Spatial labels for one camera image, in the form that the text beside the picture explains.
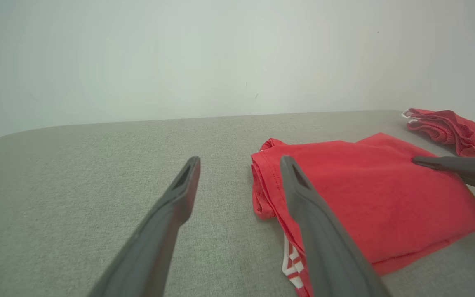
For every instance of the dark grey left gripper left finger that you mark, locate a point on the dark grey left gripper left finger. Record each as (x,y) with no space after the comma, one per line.
(159,239)

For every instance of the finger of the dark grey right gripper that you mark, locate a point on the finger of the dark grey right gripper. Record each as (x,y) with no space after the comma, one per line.
(468,169)

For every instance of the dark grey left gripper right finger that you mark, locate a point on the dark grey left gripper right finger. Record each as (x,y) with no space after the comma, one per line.
(324,247)

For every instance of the red mesh garment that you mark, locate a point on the red mesh garment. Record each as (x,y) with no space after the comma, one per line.
(460,130)

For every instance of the red jersey with white trim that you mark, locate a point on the red jersey with white trim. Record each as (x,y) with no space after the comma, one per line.
(386,198)

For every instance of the grey fabric sofa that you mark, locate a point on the grey fabric sofa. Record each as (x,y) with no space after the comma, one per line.
(97,173)

